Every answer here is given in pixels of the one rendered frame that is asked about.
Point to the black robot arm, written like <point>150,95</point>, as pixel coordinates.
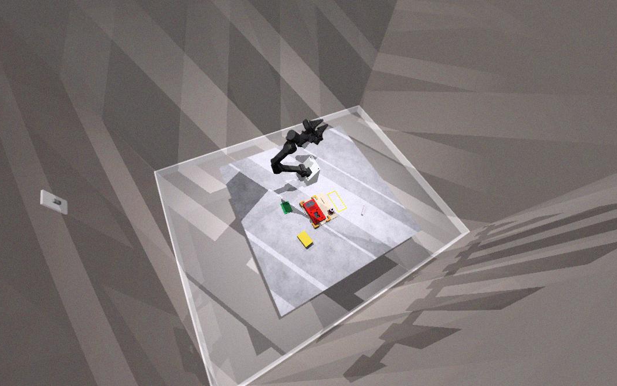
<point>289,148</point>

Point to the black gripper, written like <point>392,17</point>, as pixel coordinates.
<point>310,128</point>

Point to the green flat rectangle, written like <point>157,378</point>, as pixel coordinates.
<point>286,207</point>

